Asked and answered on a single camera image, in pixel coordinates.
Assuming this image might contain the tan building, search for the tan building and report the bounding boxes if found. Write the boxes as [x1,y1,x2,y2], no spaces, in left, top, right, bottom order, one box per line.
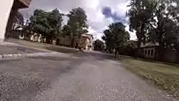
[77,32,96,52]

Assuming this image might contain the green tree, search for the green tree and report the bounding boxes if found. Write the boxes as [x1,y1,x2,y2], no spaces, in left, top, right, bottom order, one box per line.
[61,5,93,51]

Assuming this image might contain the round dark tree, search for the round dark tree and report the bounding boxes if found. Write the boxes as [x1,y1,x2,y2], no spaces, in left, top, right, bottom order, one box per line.
[98,19,134,57]

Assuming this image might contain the grey asphalt road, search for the grey asphalt road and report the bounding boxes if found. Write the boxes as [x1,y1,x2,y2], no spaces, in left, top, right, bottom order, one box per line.
[0,38,179,101]

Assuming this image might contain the grass strip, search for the grass strip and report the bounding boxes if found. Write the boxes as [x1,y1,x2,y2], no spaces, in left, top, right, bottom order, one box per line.
[6,37,81,56]

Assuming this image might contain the group of dark trees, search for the group of dark trees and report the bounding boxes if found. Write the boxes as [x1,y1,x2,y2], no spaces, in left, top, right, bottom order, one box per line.
[10,2,67,46]

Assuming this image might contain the low pale building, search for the low pale building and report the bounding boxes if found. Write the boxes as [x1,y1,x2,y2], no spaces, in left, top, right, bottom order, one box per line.
[10,25,62,46]

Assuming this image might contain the dark long building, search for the dark long building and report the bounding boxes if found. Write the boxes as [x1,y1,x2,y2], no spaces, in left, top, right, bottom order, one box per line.
[136,38,179,65]

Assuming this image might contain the pale kerb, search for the pale kerb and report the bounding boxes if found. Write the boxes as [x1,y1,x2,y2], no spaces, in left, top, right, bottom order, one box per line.
[0,42,60,72]

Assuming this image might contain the tall dark trees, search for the tall dark trees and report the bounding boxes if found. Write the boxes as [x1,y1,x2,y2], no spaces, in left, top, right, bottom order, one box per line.
[119,0,179,65]

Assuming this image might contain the dry grass verge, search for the dry grass verge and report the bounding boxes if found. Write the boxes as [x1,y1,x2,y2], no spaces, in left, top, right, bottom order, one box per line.
[115,55,179,101]

